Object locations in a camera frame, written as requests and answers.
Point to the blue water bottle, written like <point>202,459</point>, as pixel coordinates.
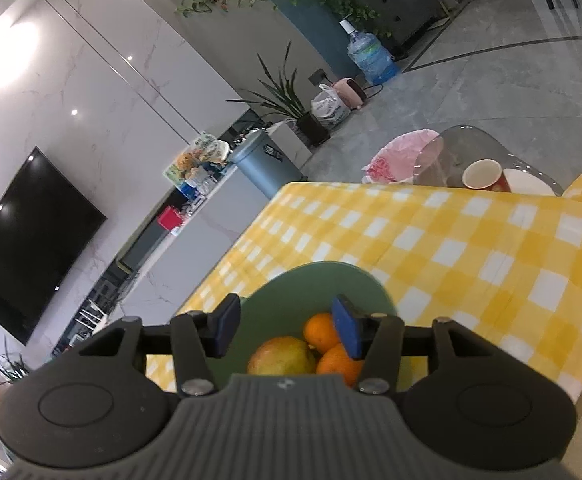
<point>371,60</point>

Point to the dark cabinet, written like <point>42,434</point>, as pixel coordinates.
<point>396,0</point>

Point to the black television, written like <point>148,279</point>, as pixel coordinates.
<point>31,240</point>

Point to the plush toy bouquet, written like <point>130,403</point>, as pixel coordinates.
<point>196,162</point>

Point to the white plate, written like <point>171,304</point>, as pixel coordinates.
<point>528,185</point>

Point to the red box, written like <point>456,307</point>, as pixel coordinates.
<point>169,218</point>

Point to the red green apple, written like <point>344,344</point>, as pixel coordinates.
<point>281,355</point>

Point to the small orange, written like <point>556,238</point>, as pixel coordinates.
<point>321,332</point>

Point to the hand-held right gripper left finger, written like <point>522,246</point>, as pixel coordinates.
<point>227,327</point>

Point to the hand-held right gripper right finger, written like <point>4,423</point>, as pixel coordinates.
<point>348,330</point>

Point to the white box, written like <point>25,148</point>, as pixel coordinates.
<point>291,145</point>

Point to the white router with antennas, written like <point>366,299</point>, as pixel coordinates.
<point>91,317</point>

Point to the red paper cup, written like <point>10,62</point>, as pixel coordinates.
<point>481,175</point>

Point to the yellow checkered tablecloth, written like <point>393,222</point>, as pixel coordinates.
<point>446,285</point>

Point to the thin leafy potted plant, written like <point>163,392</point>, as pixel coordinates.
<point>13,367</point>

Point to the green colander bowl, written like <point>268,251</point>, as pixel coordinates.
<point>281,305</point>

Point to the long leaf potted plant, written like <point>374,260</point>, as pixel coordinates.
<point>281,95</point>

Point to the pink heater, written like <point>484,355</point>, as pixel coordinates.
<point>348,92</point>

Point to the pink lined waste bin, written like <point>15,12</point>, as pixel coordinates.
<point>401,152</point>

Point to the blue grey trash bin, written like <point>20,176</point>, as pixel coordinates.
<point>266,165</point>

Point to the white plastic bag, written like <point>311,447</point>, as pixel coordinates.
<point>328,107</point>

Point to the white television console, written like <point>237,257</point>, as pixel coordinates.
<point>171,270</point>

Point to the grey glass side table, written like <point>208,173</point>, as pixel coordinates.
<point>476,142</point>

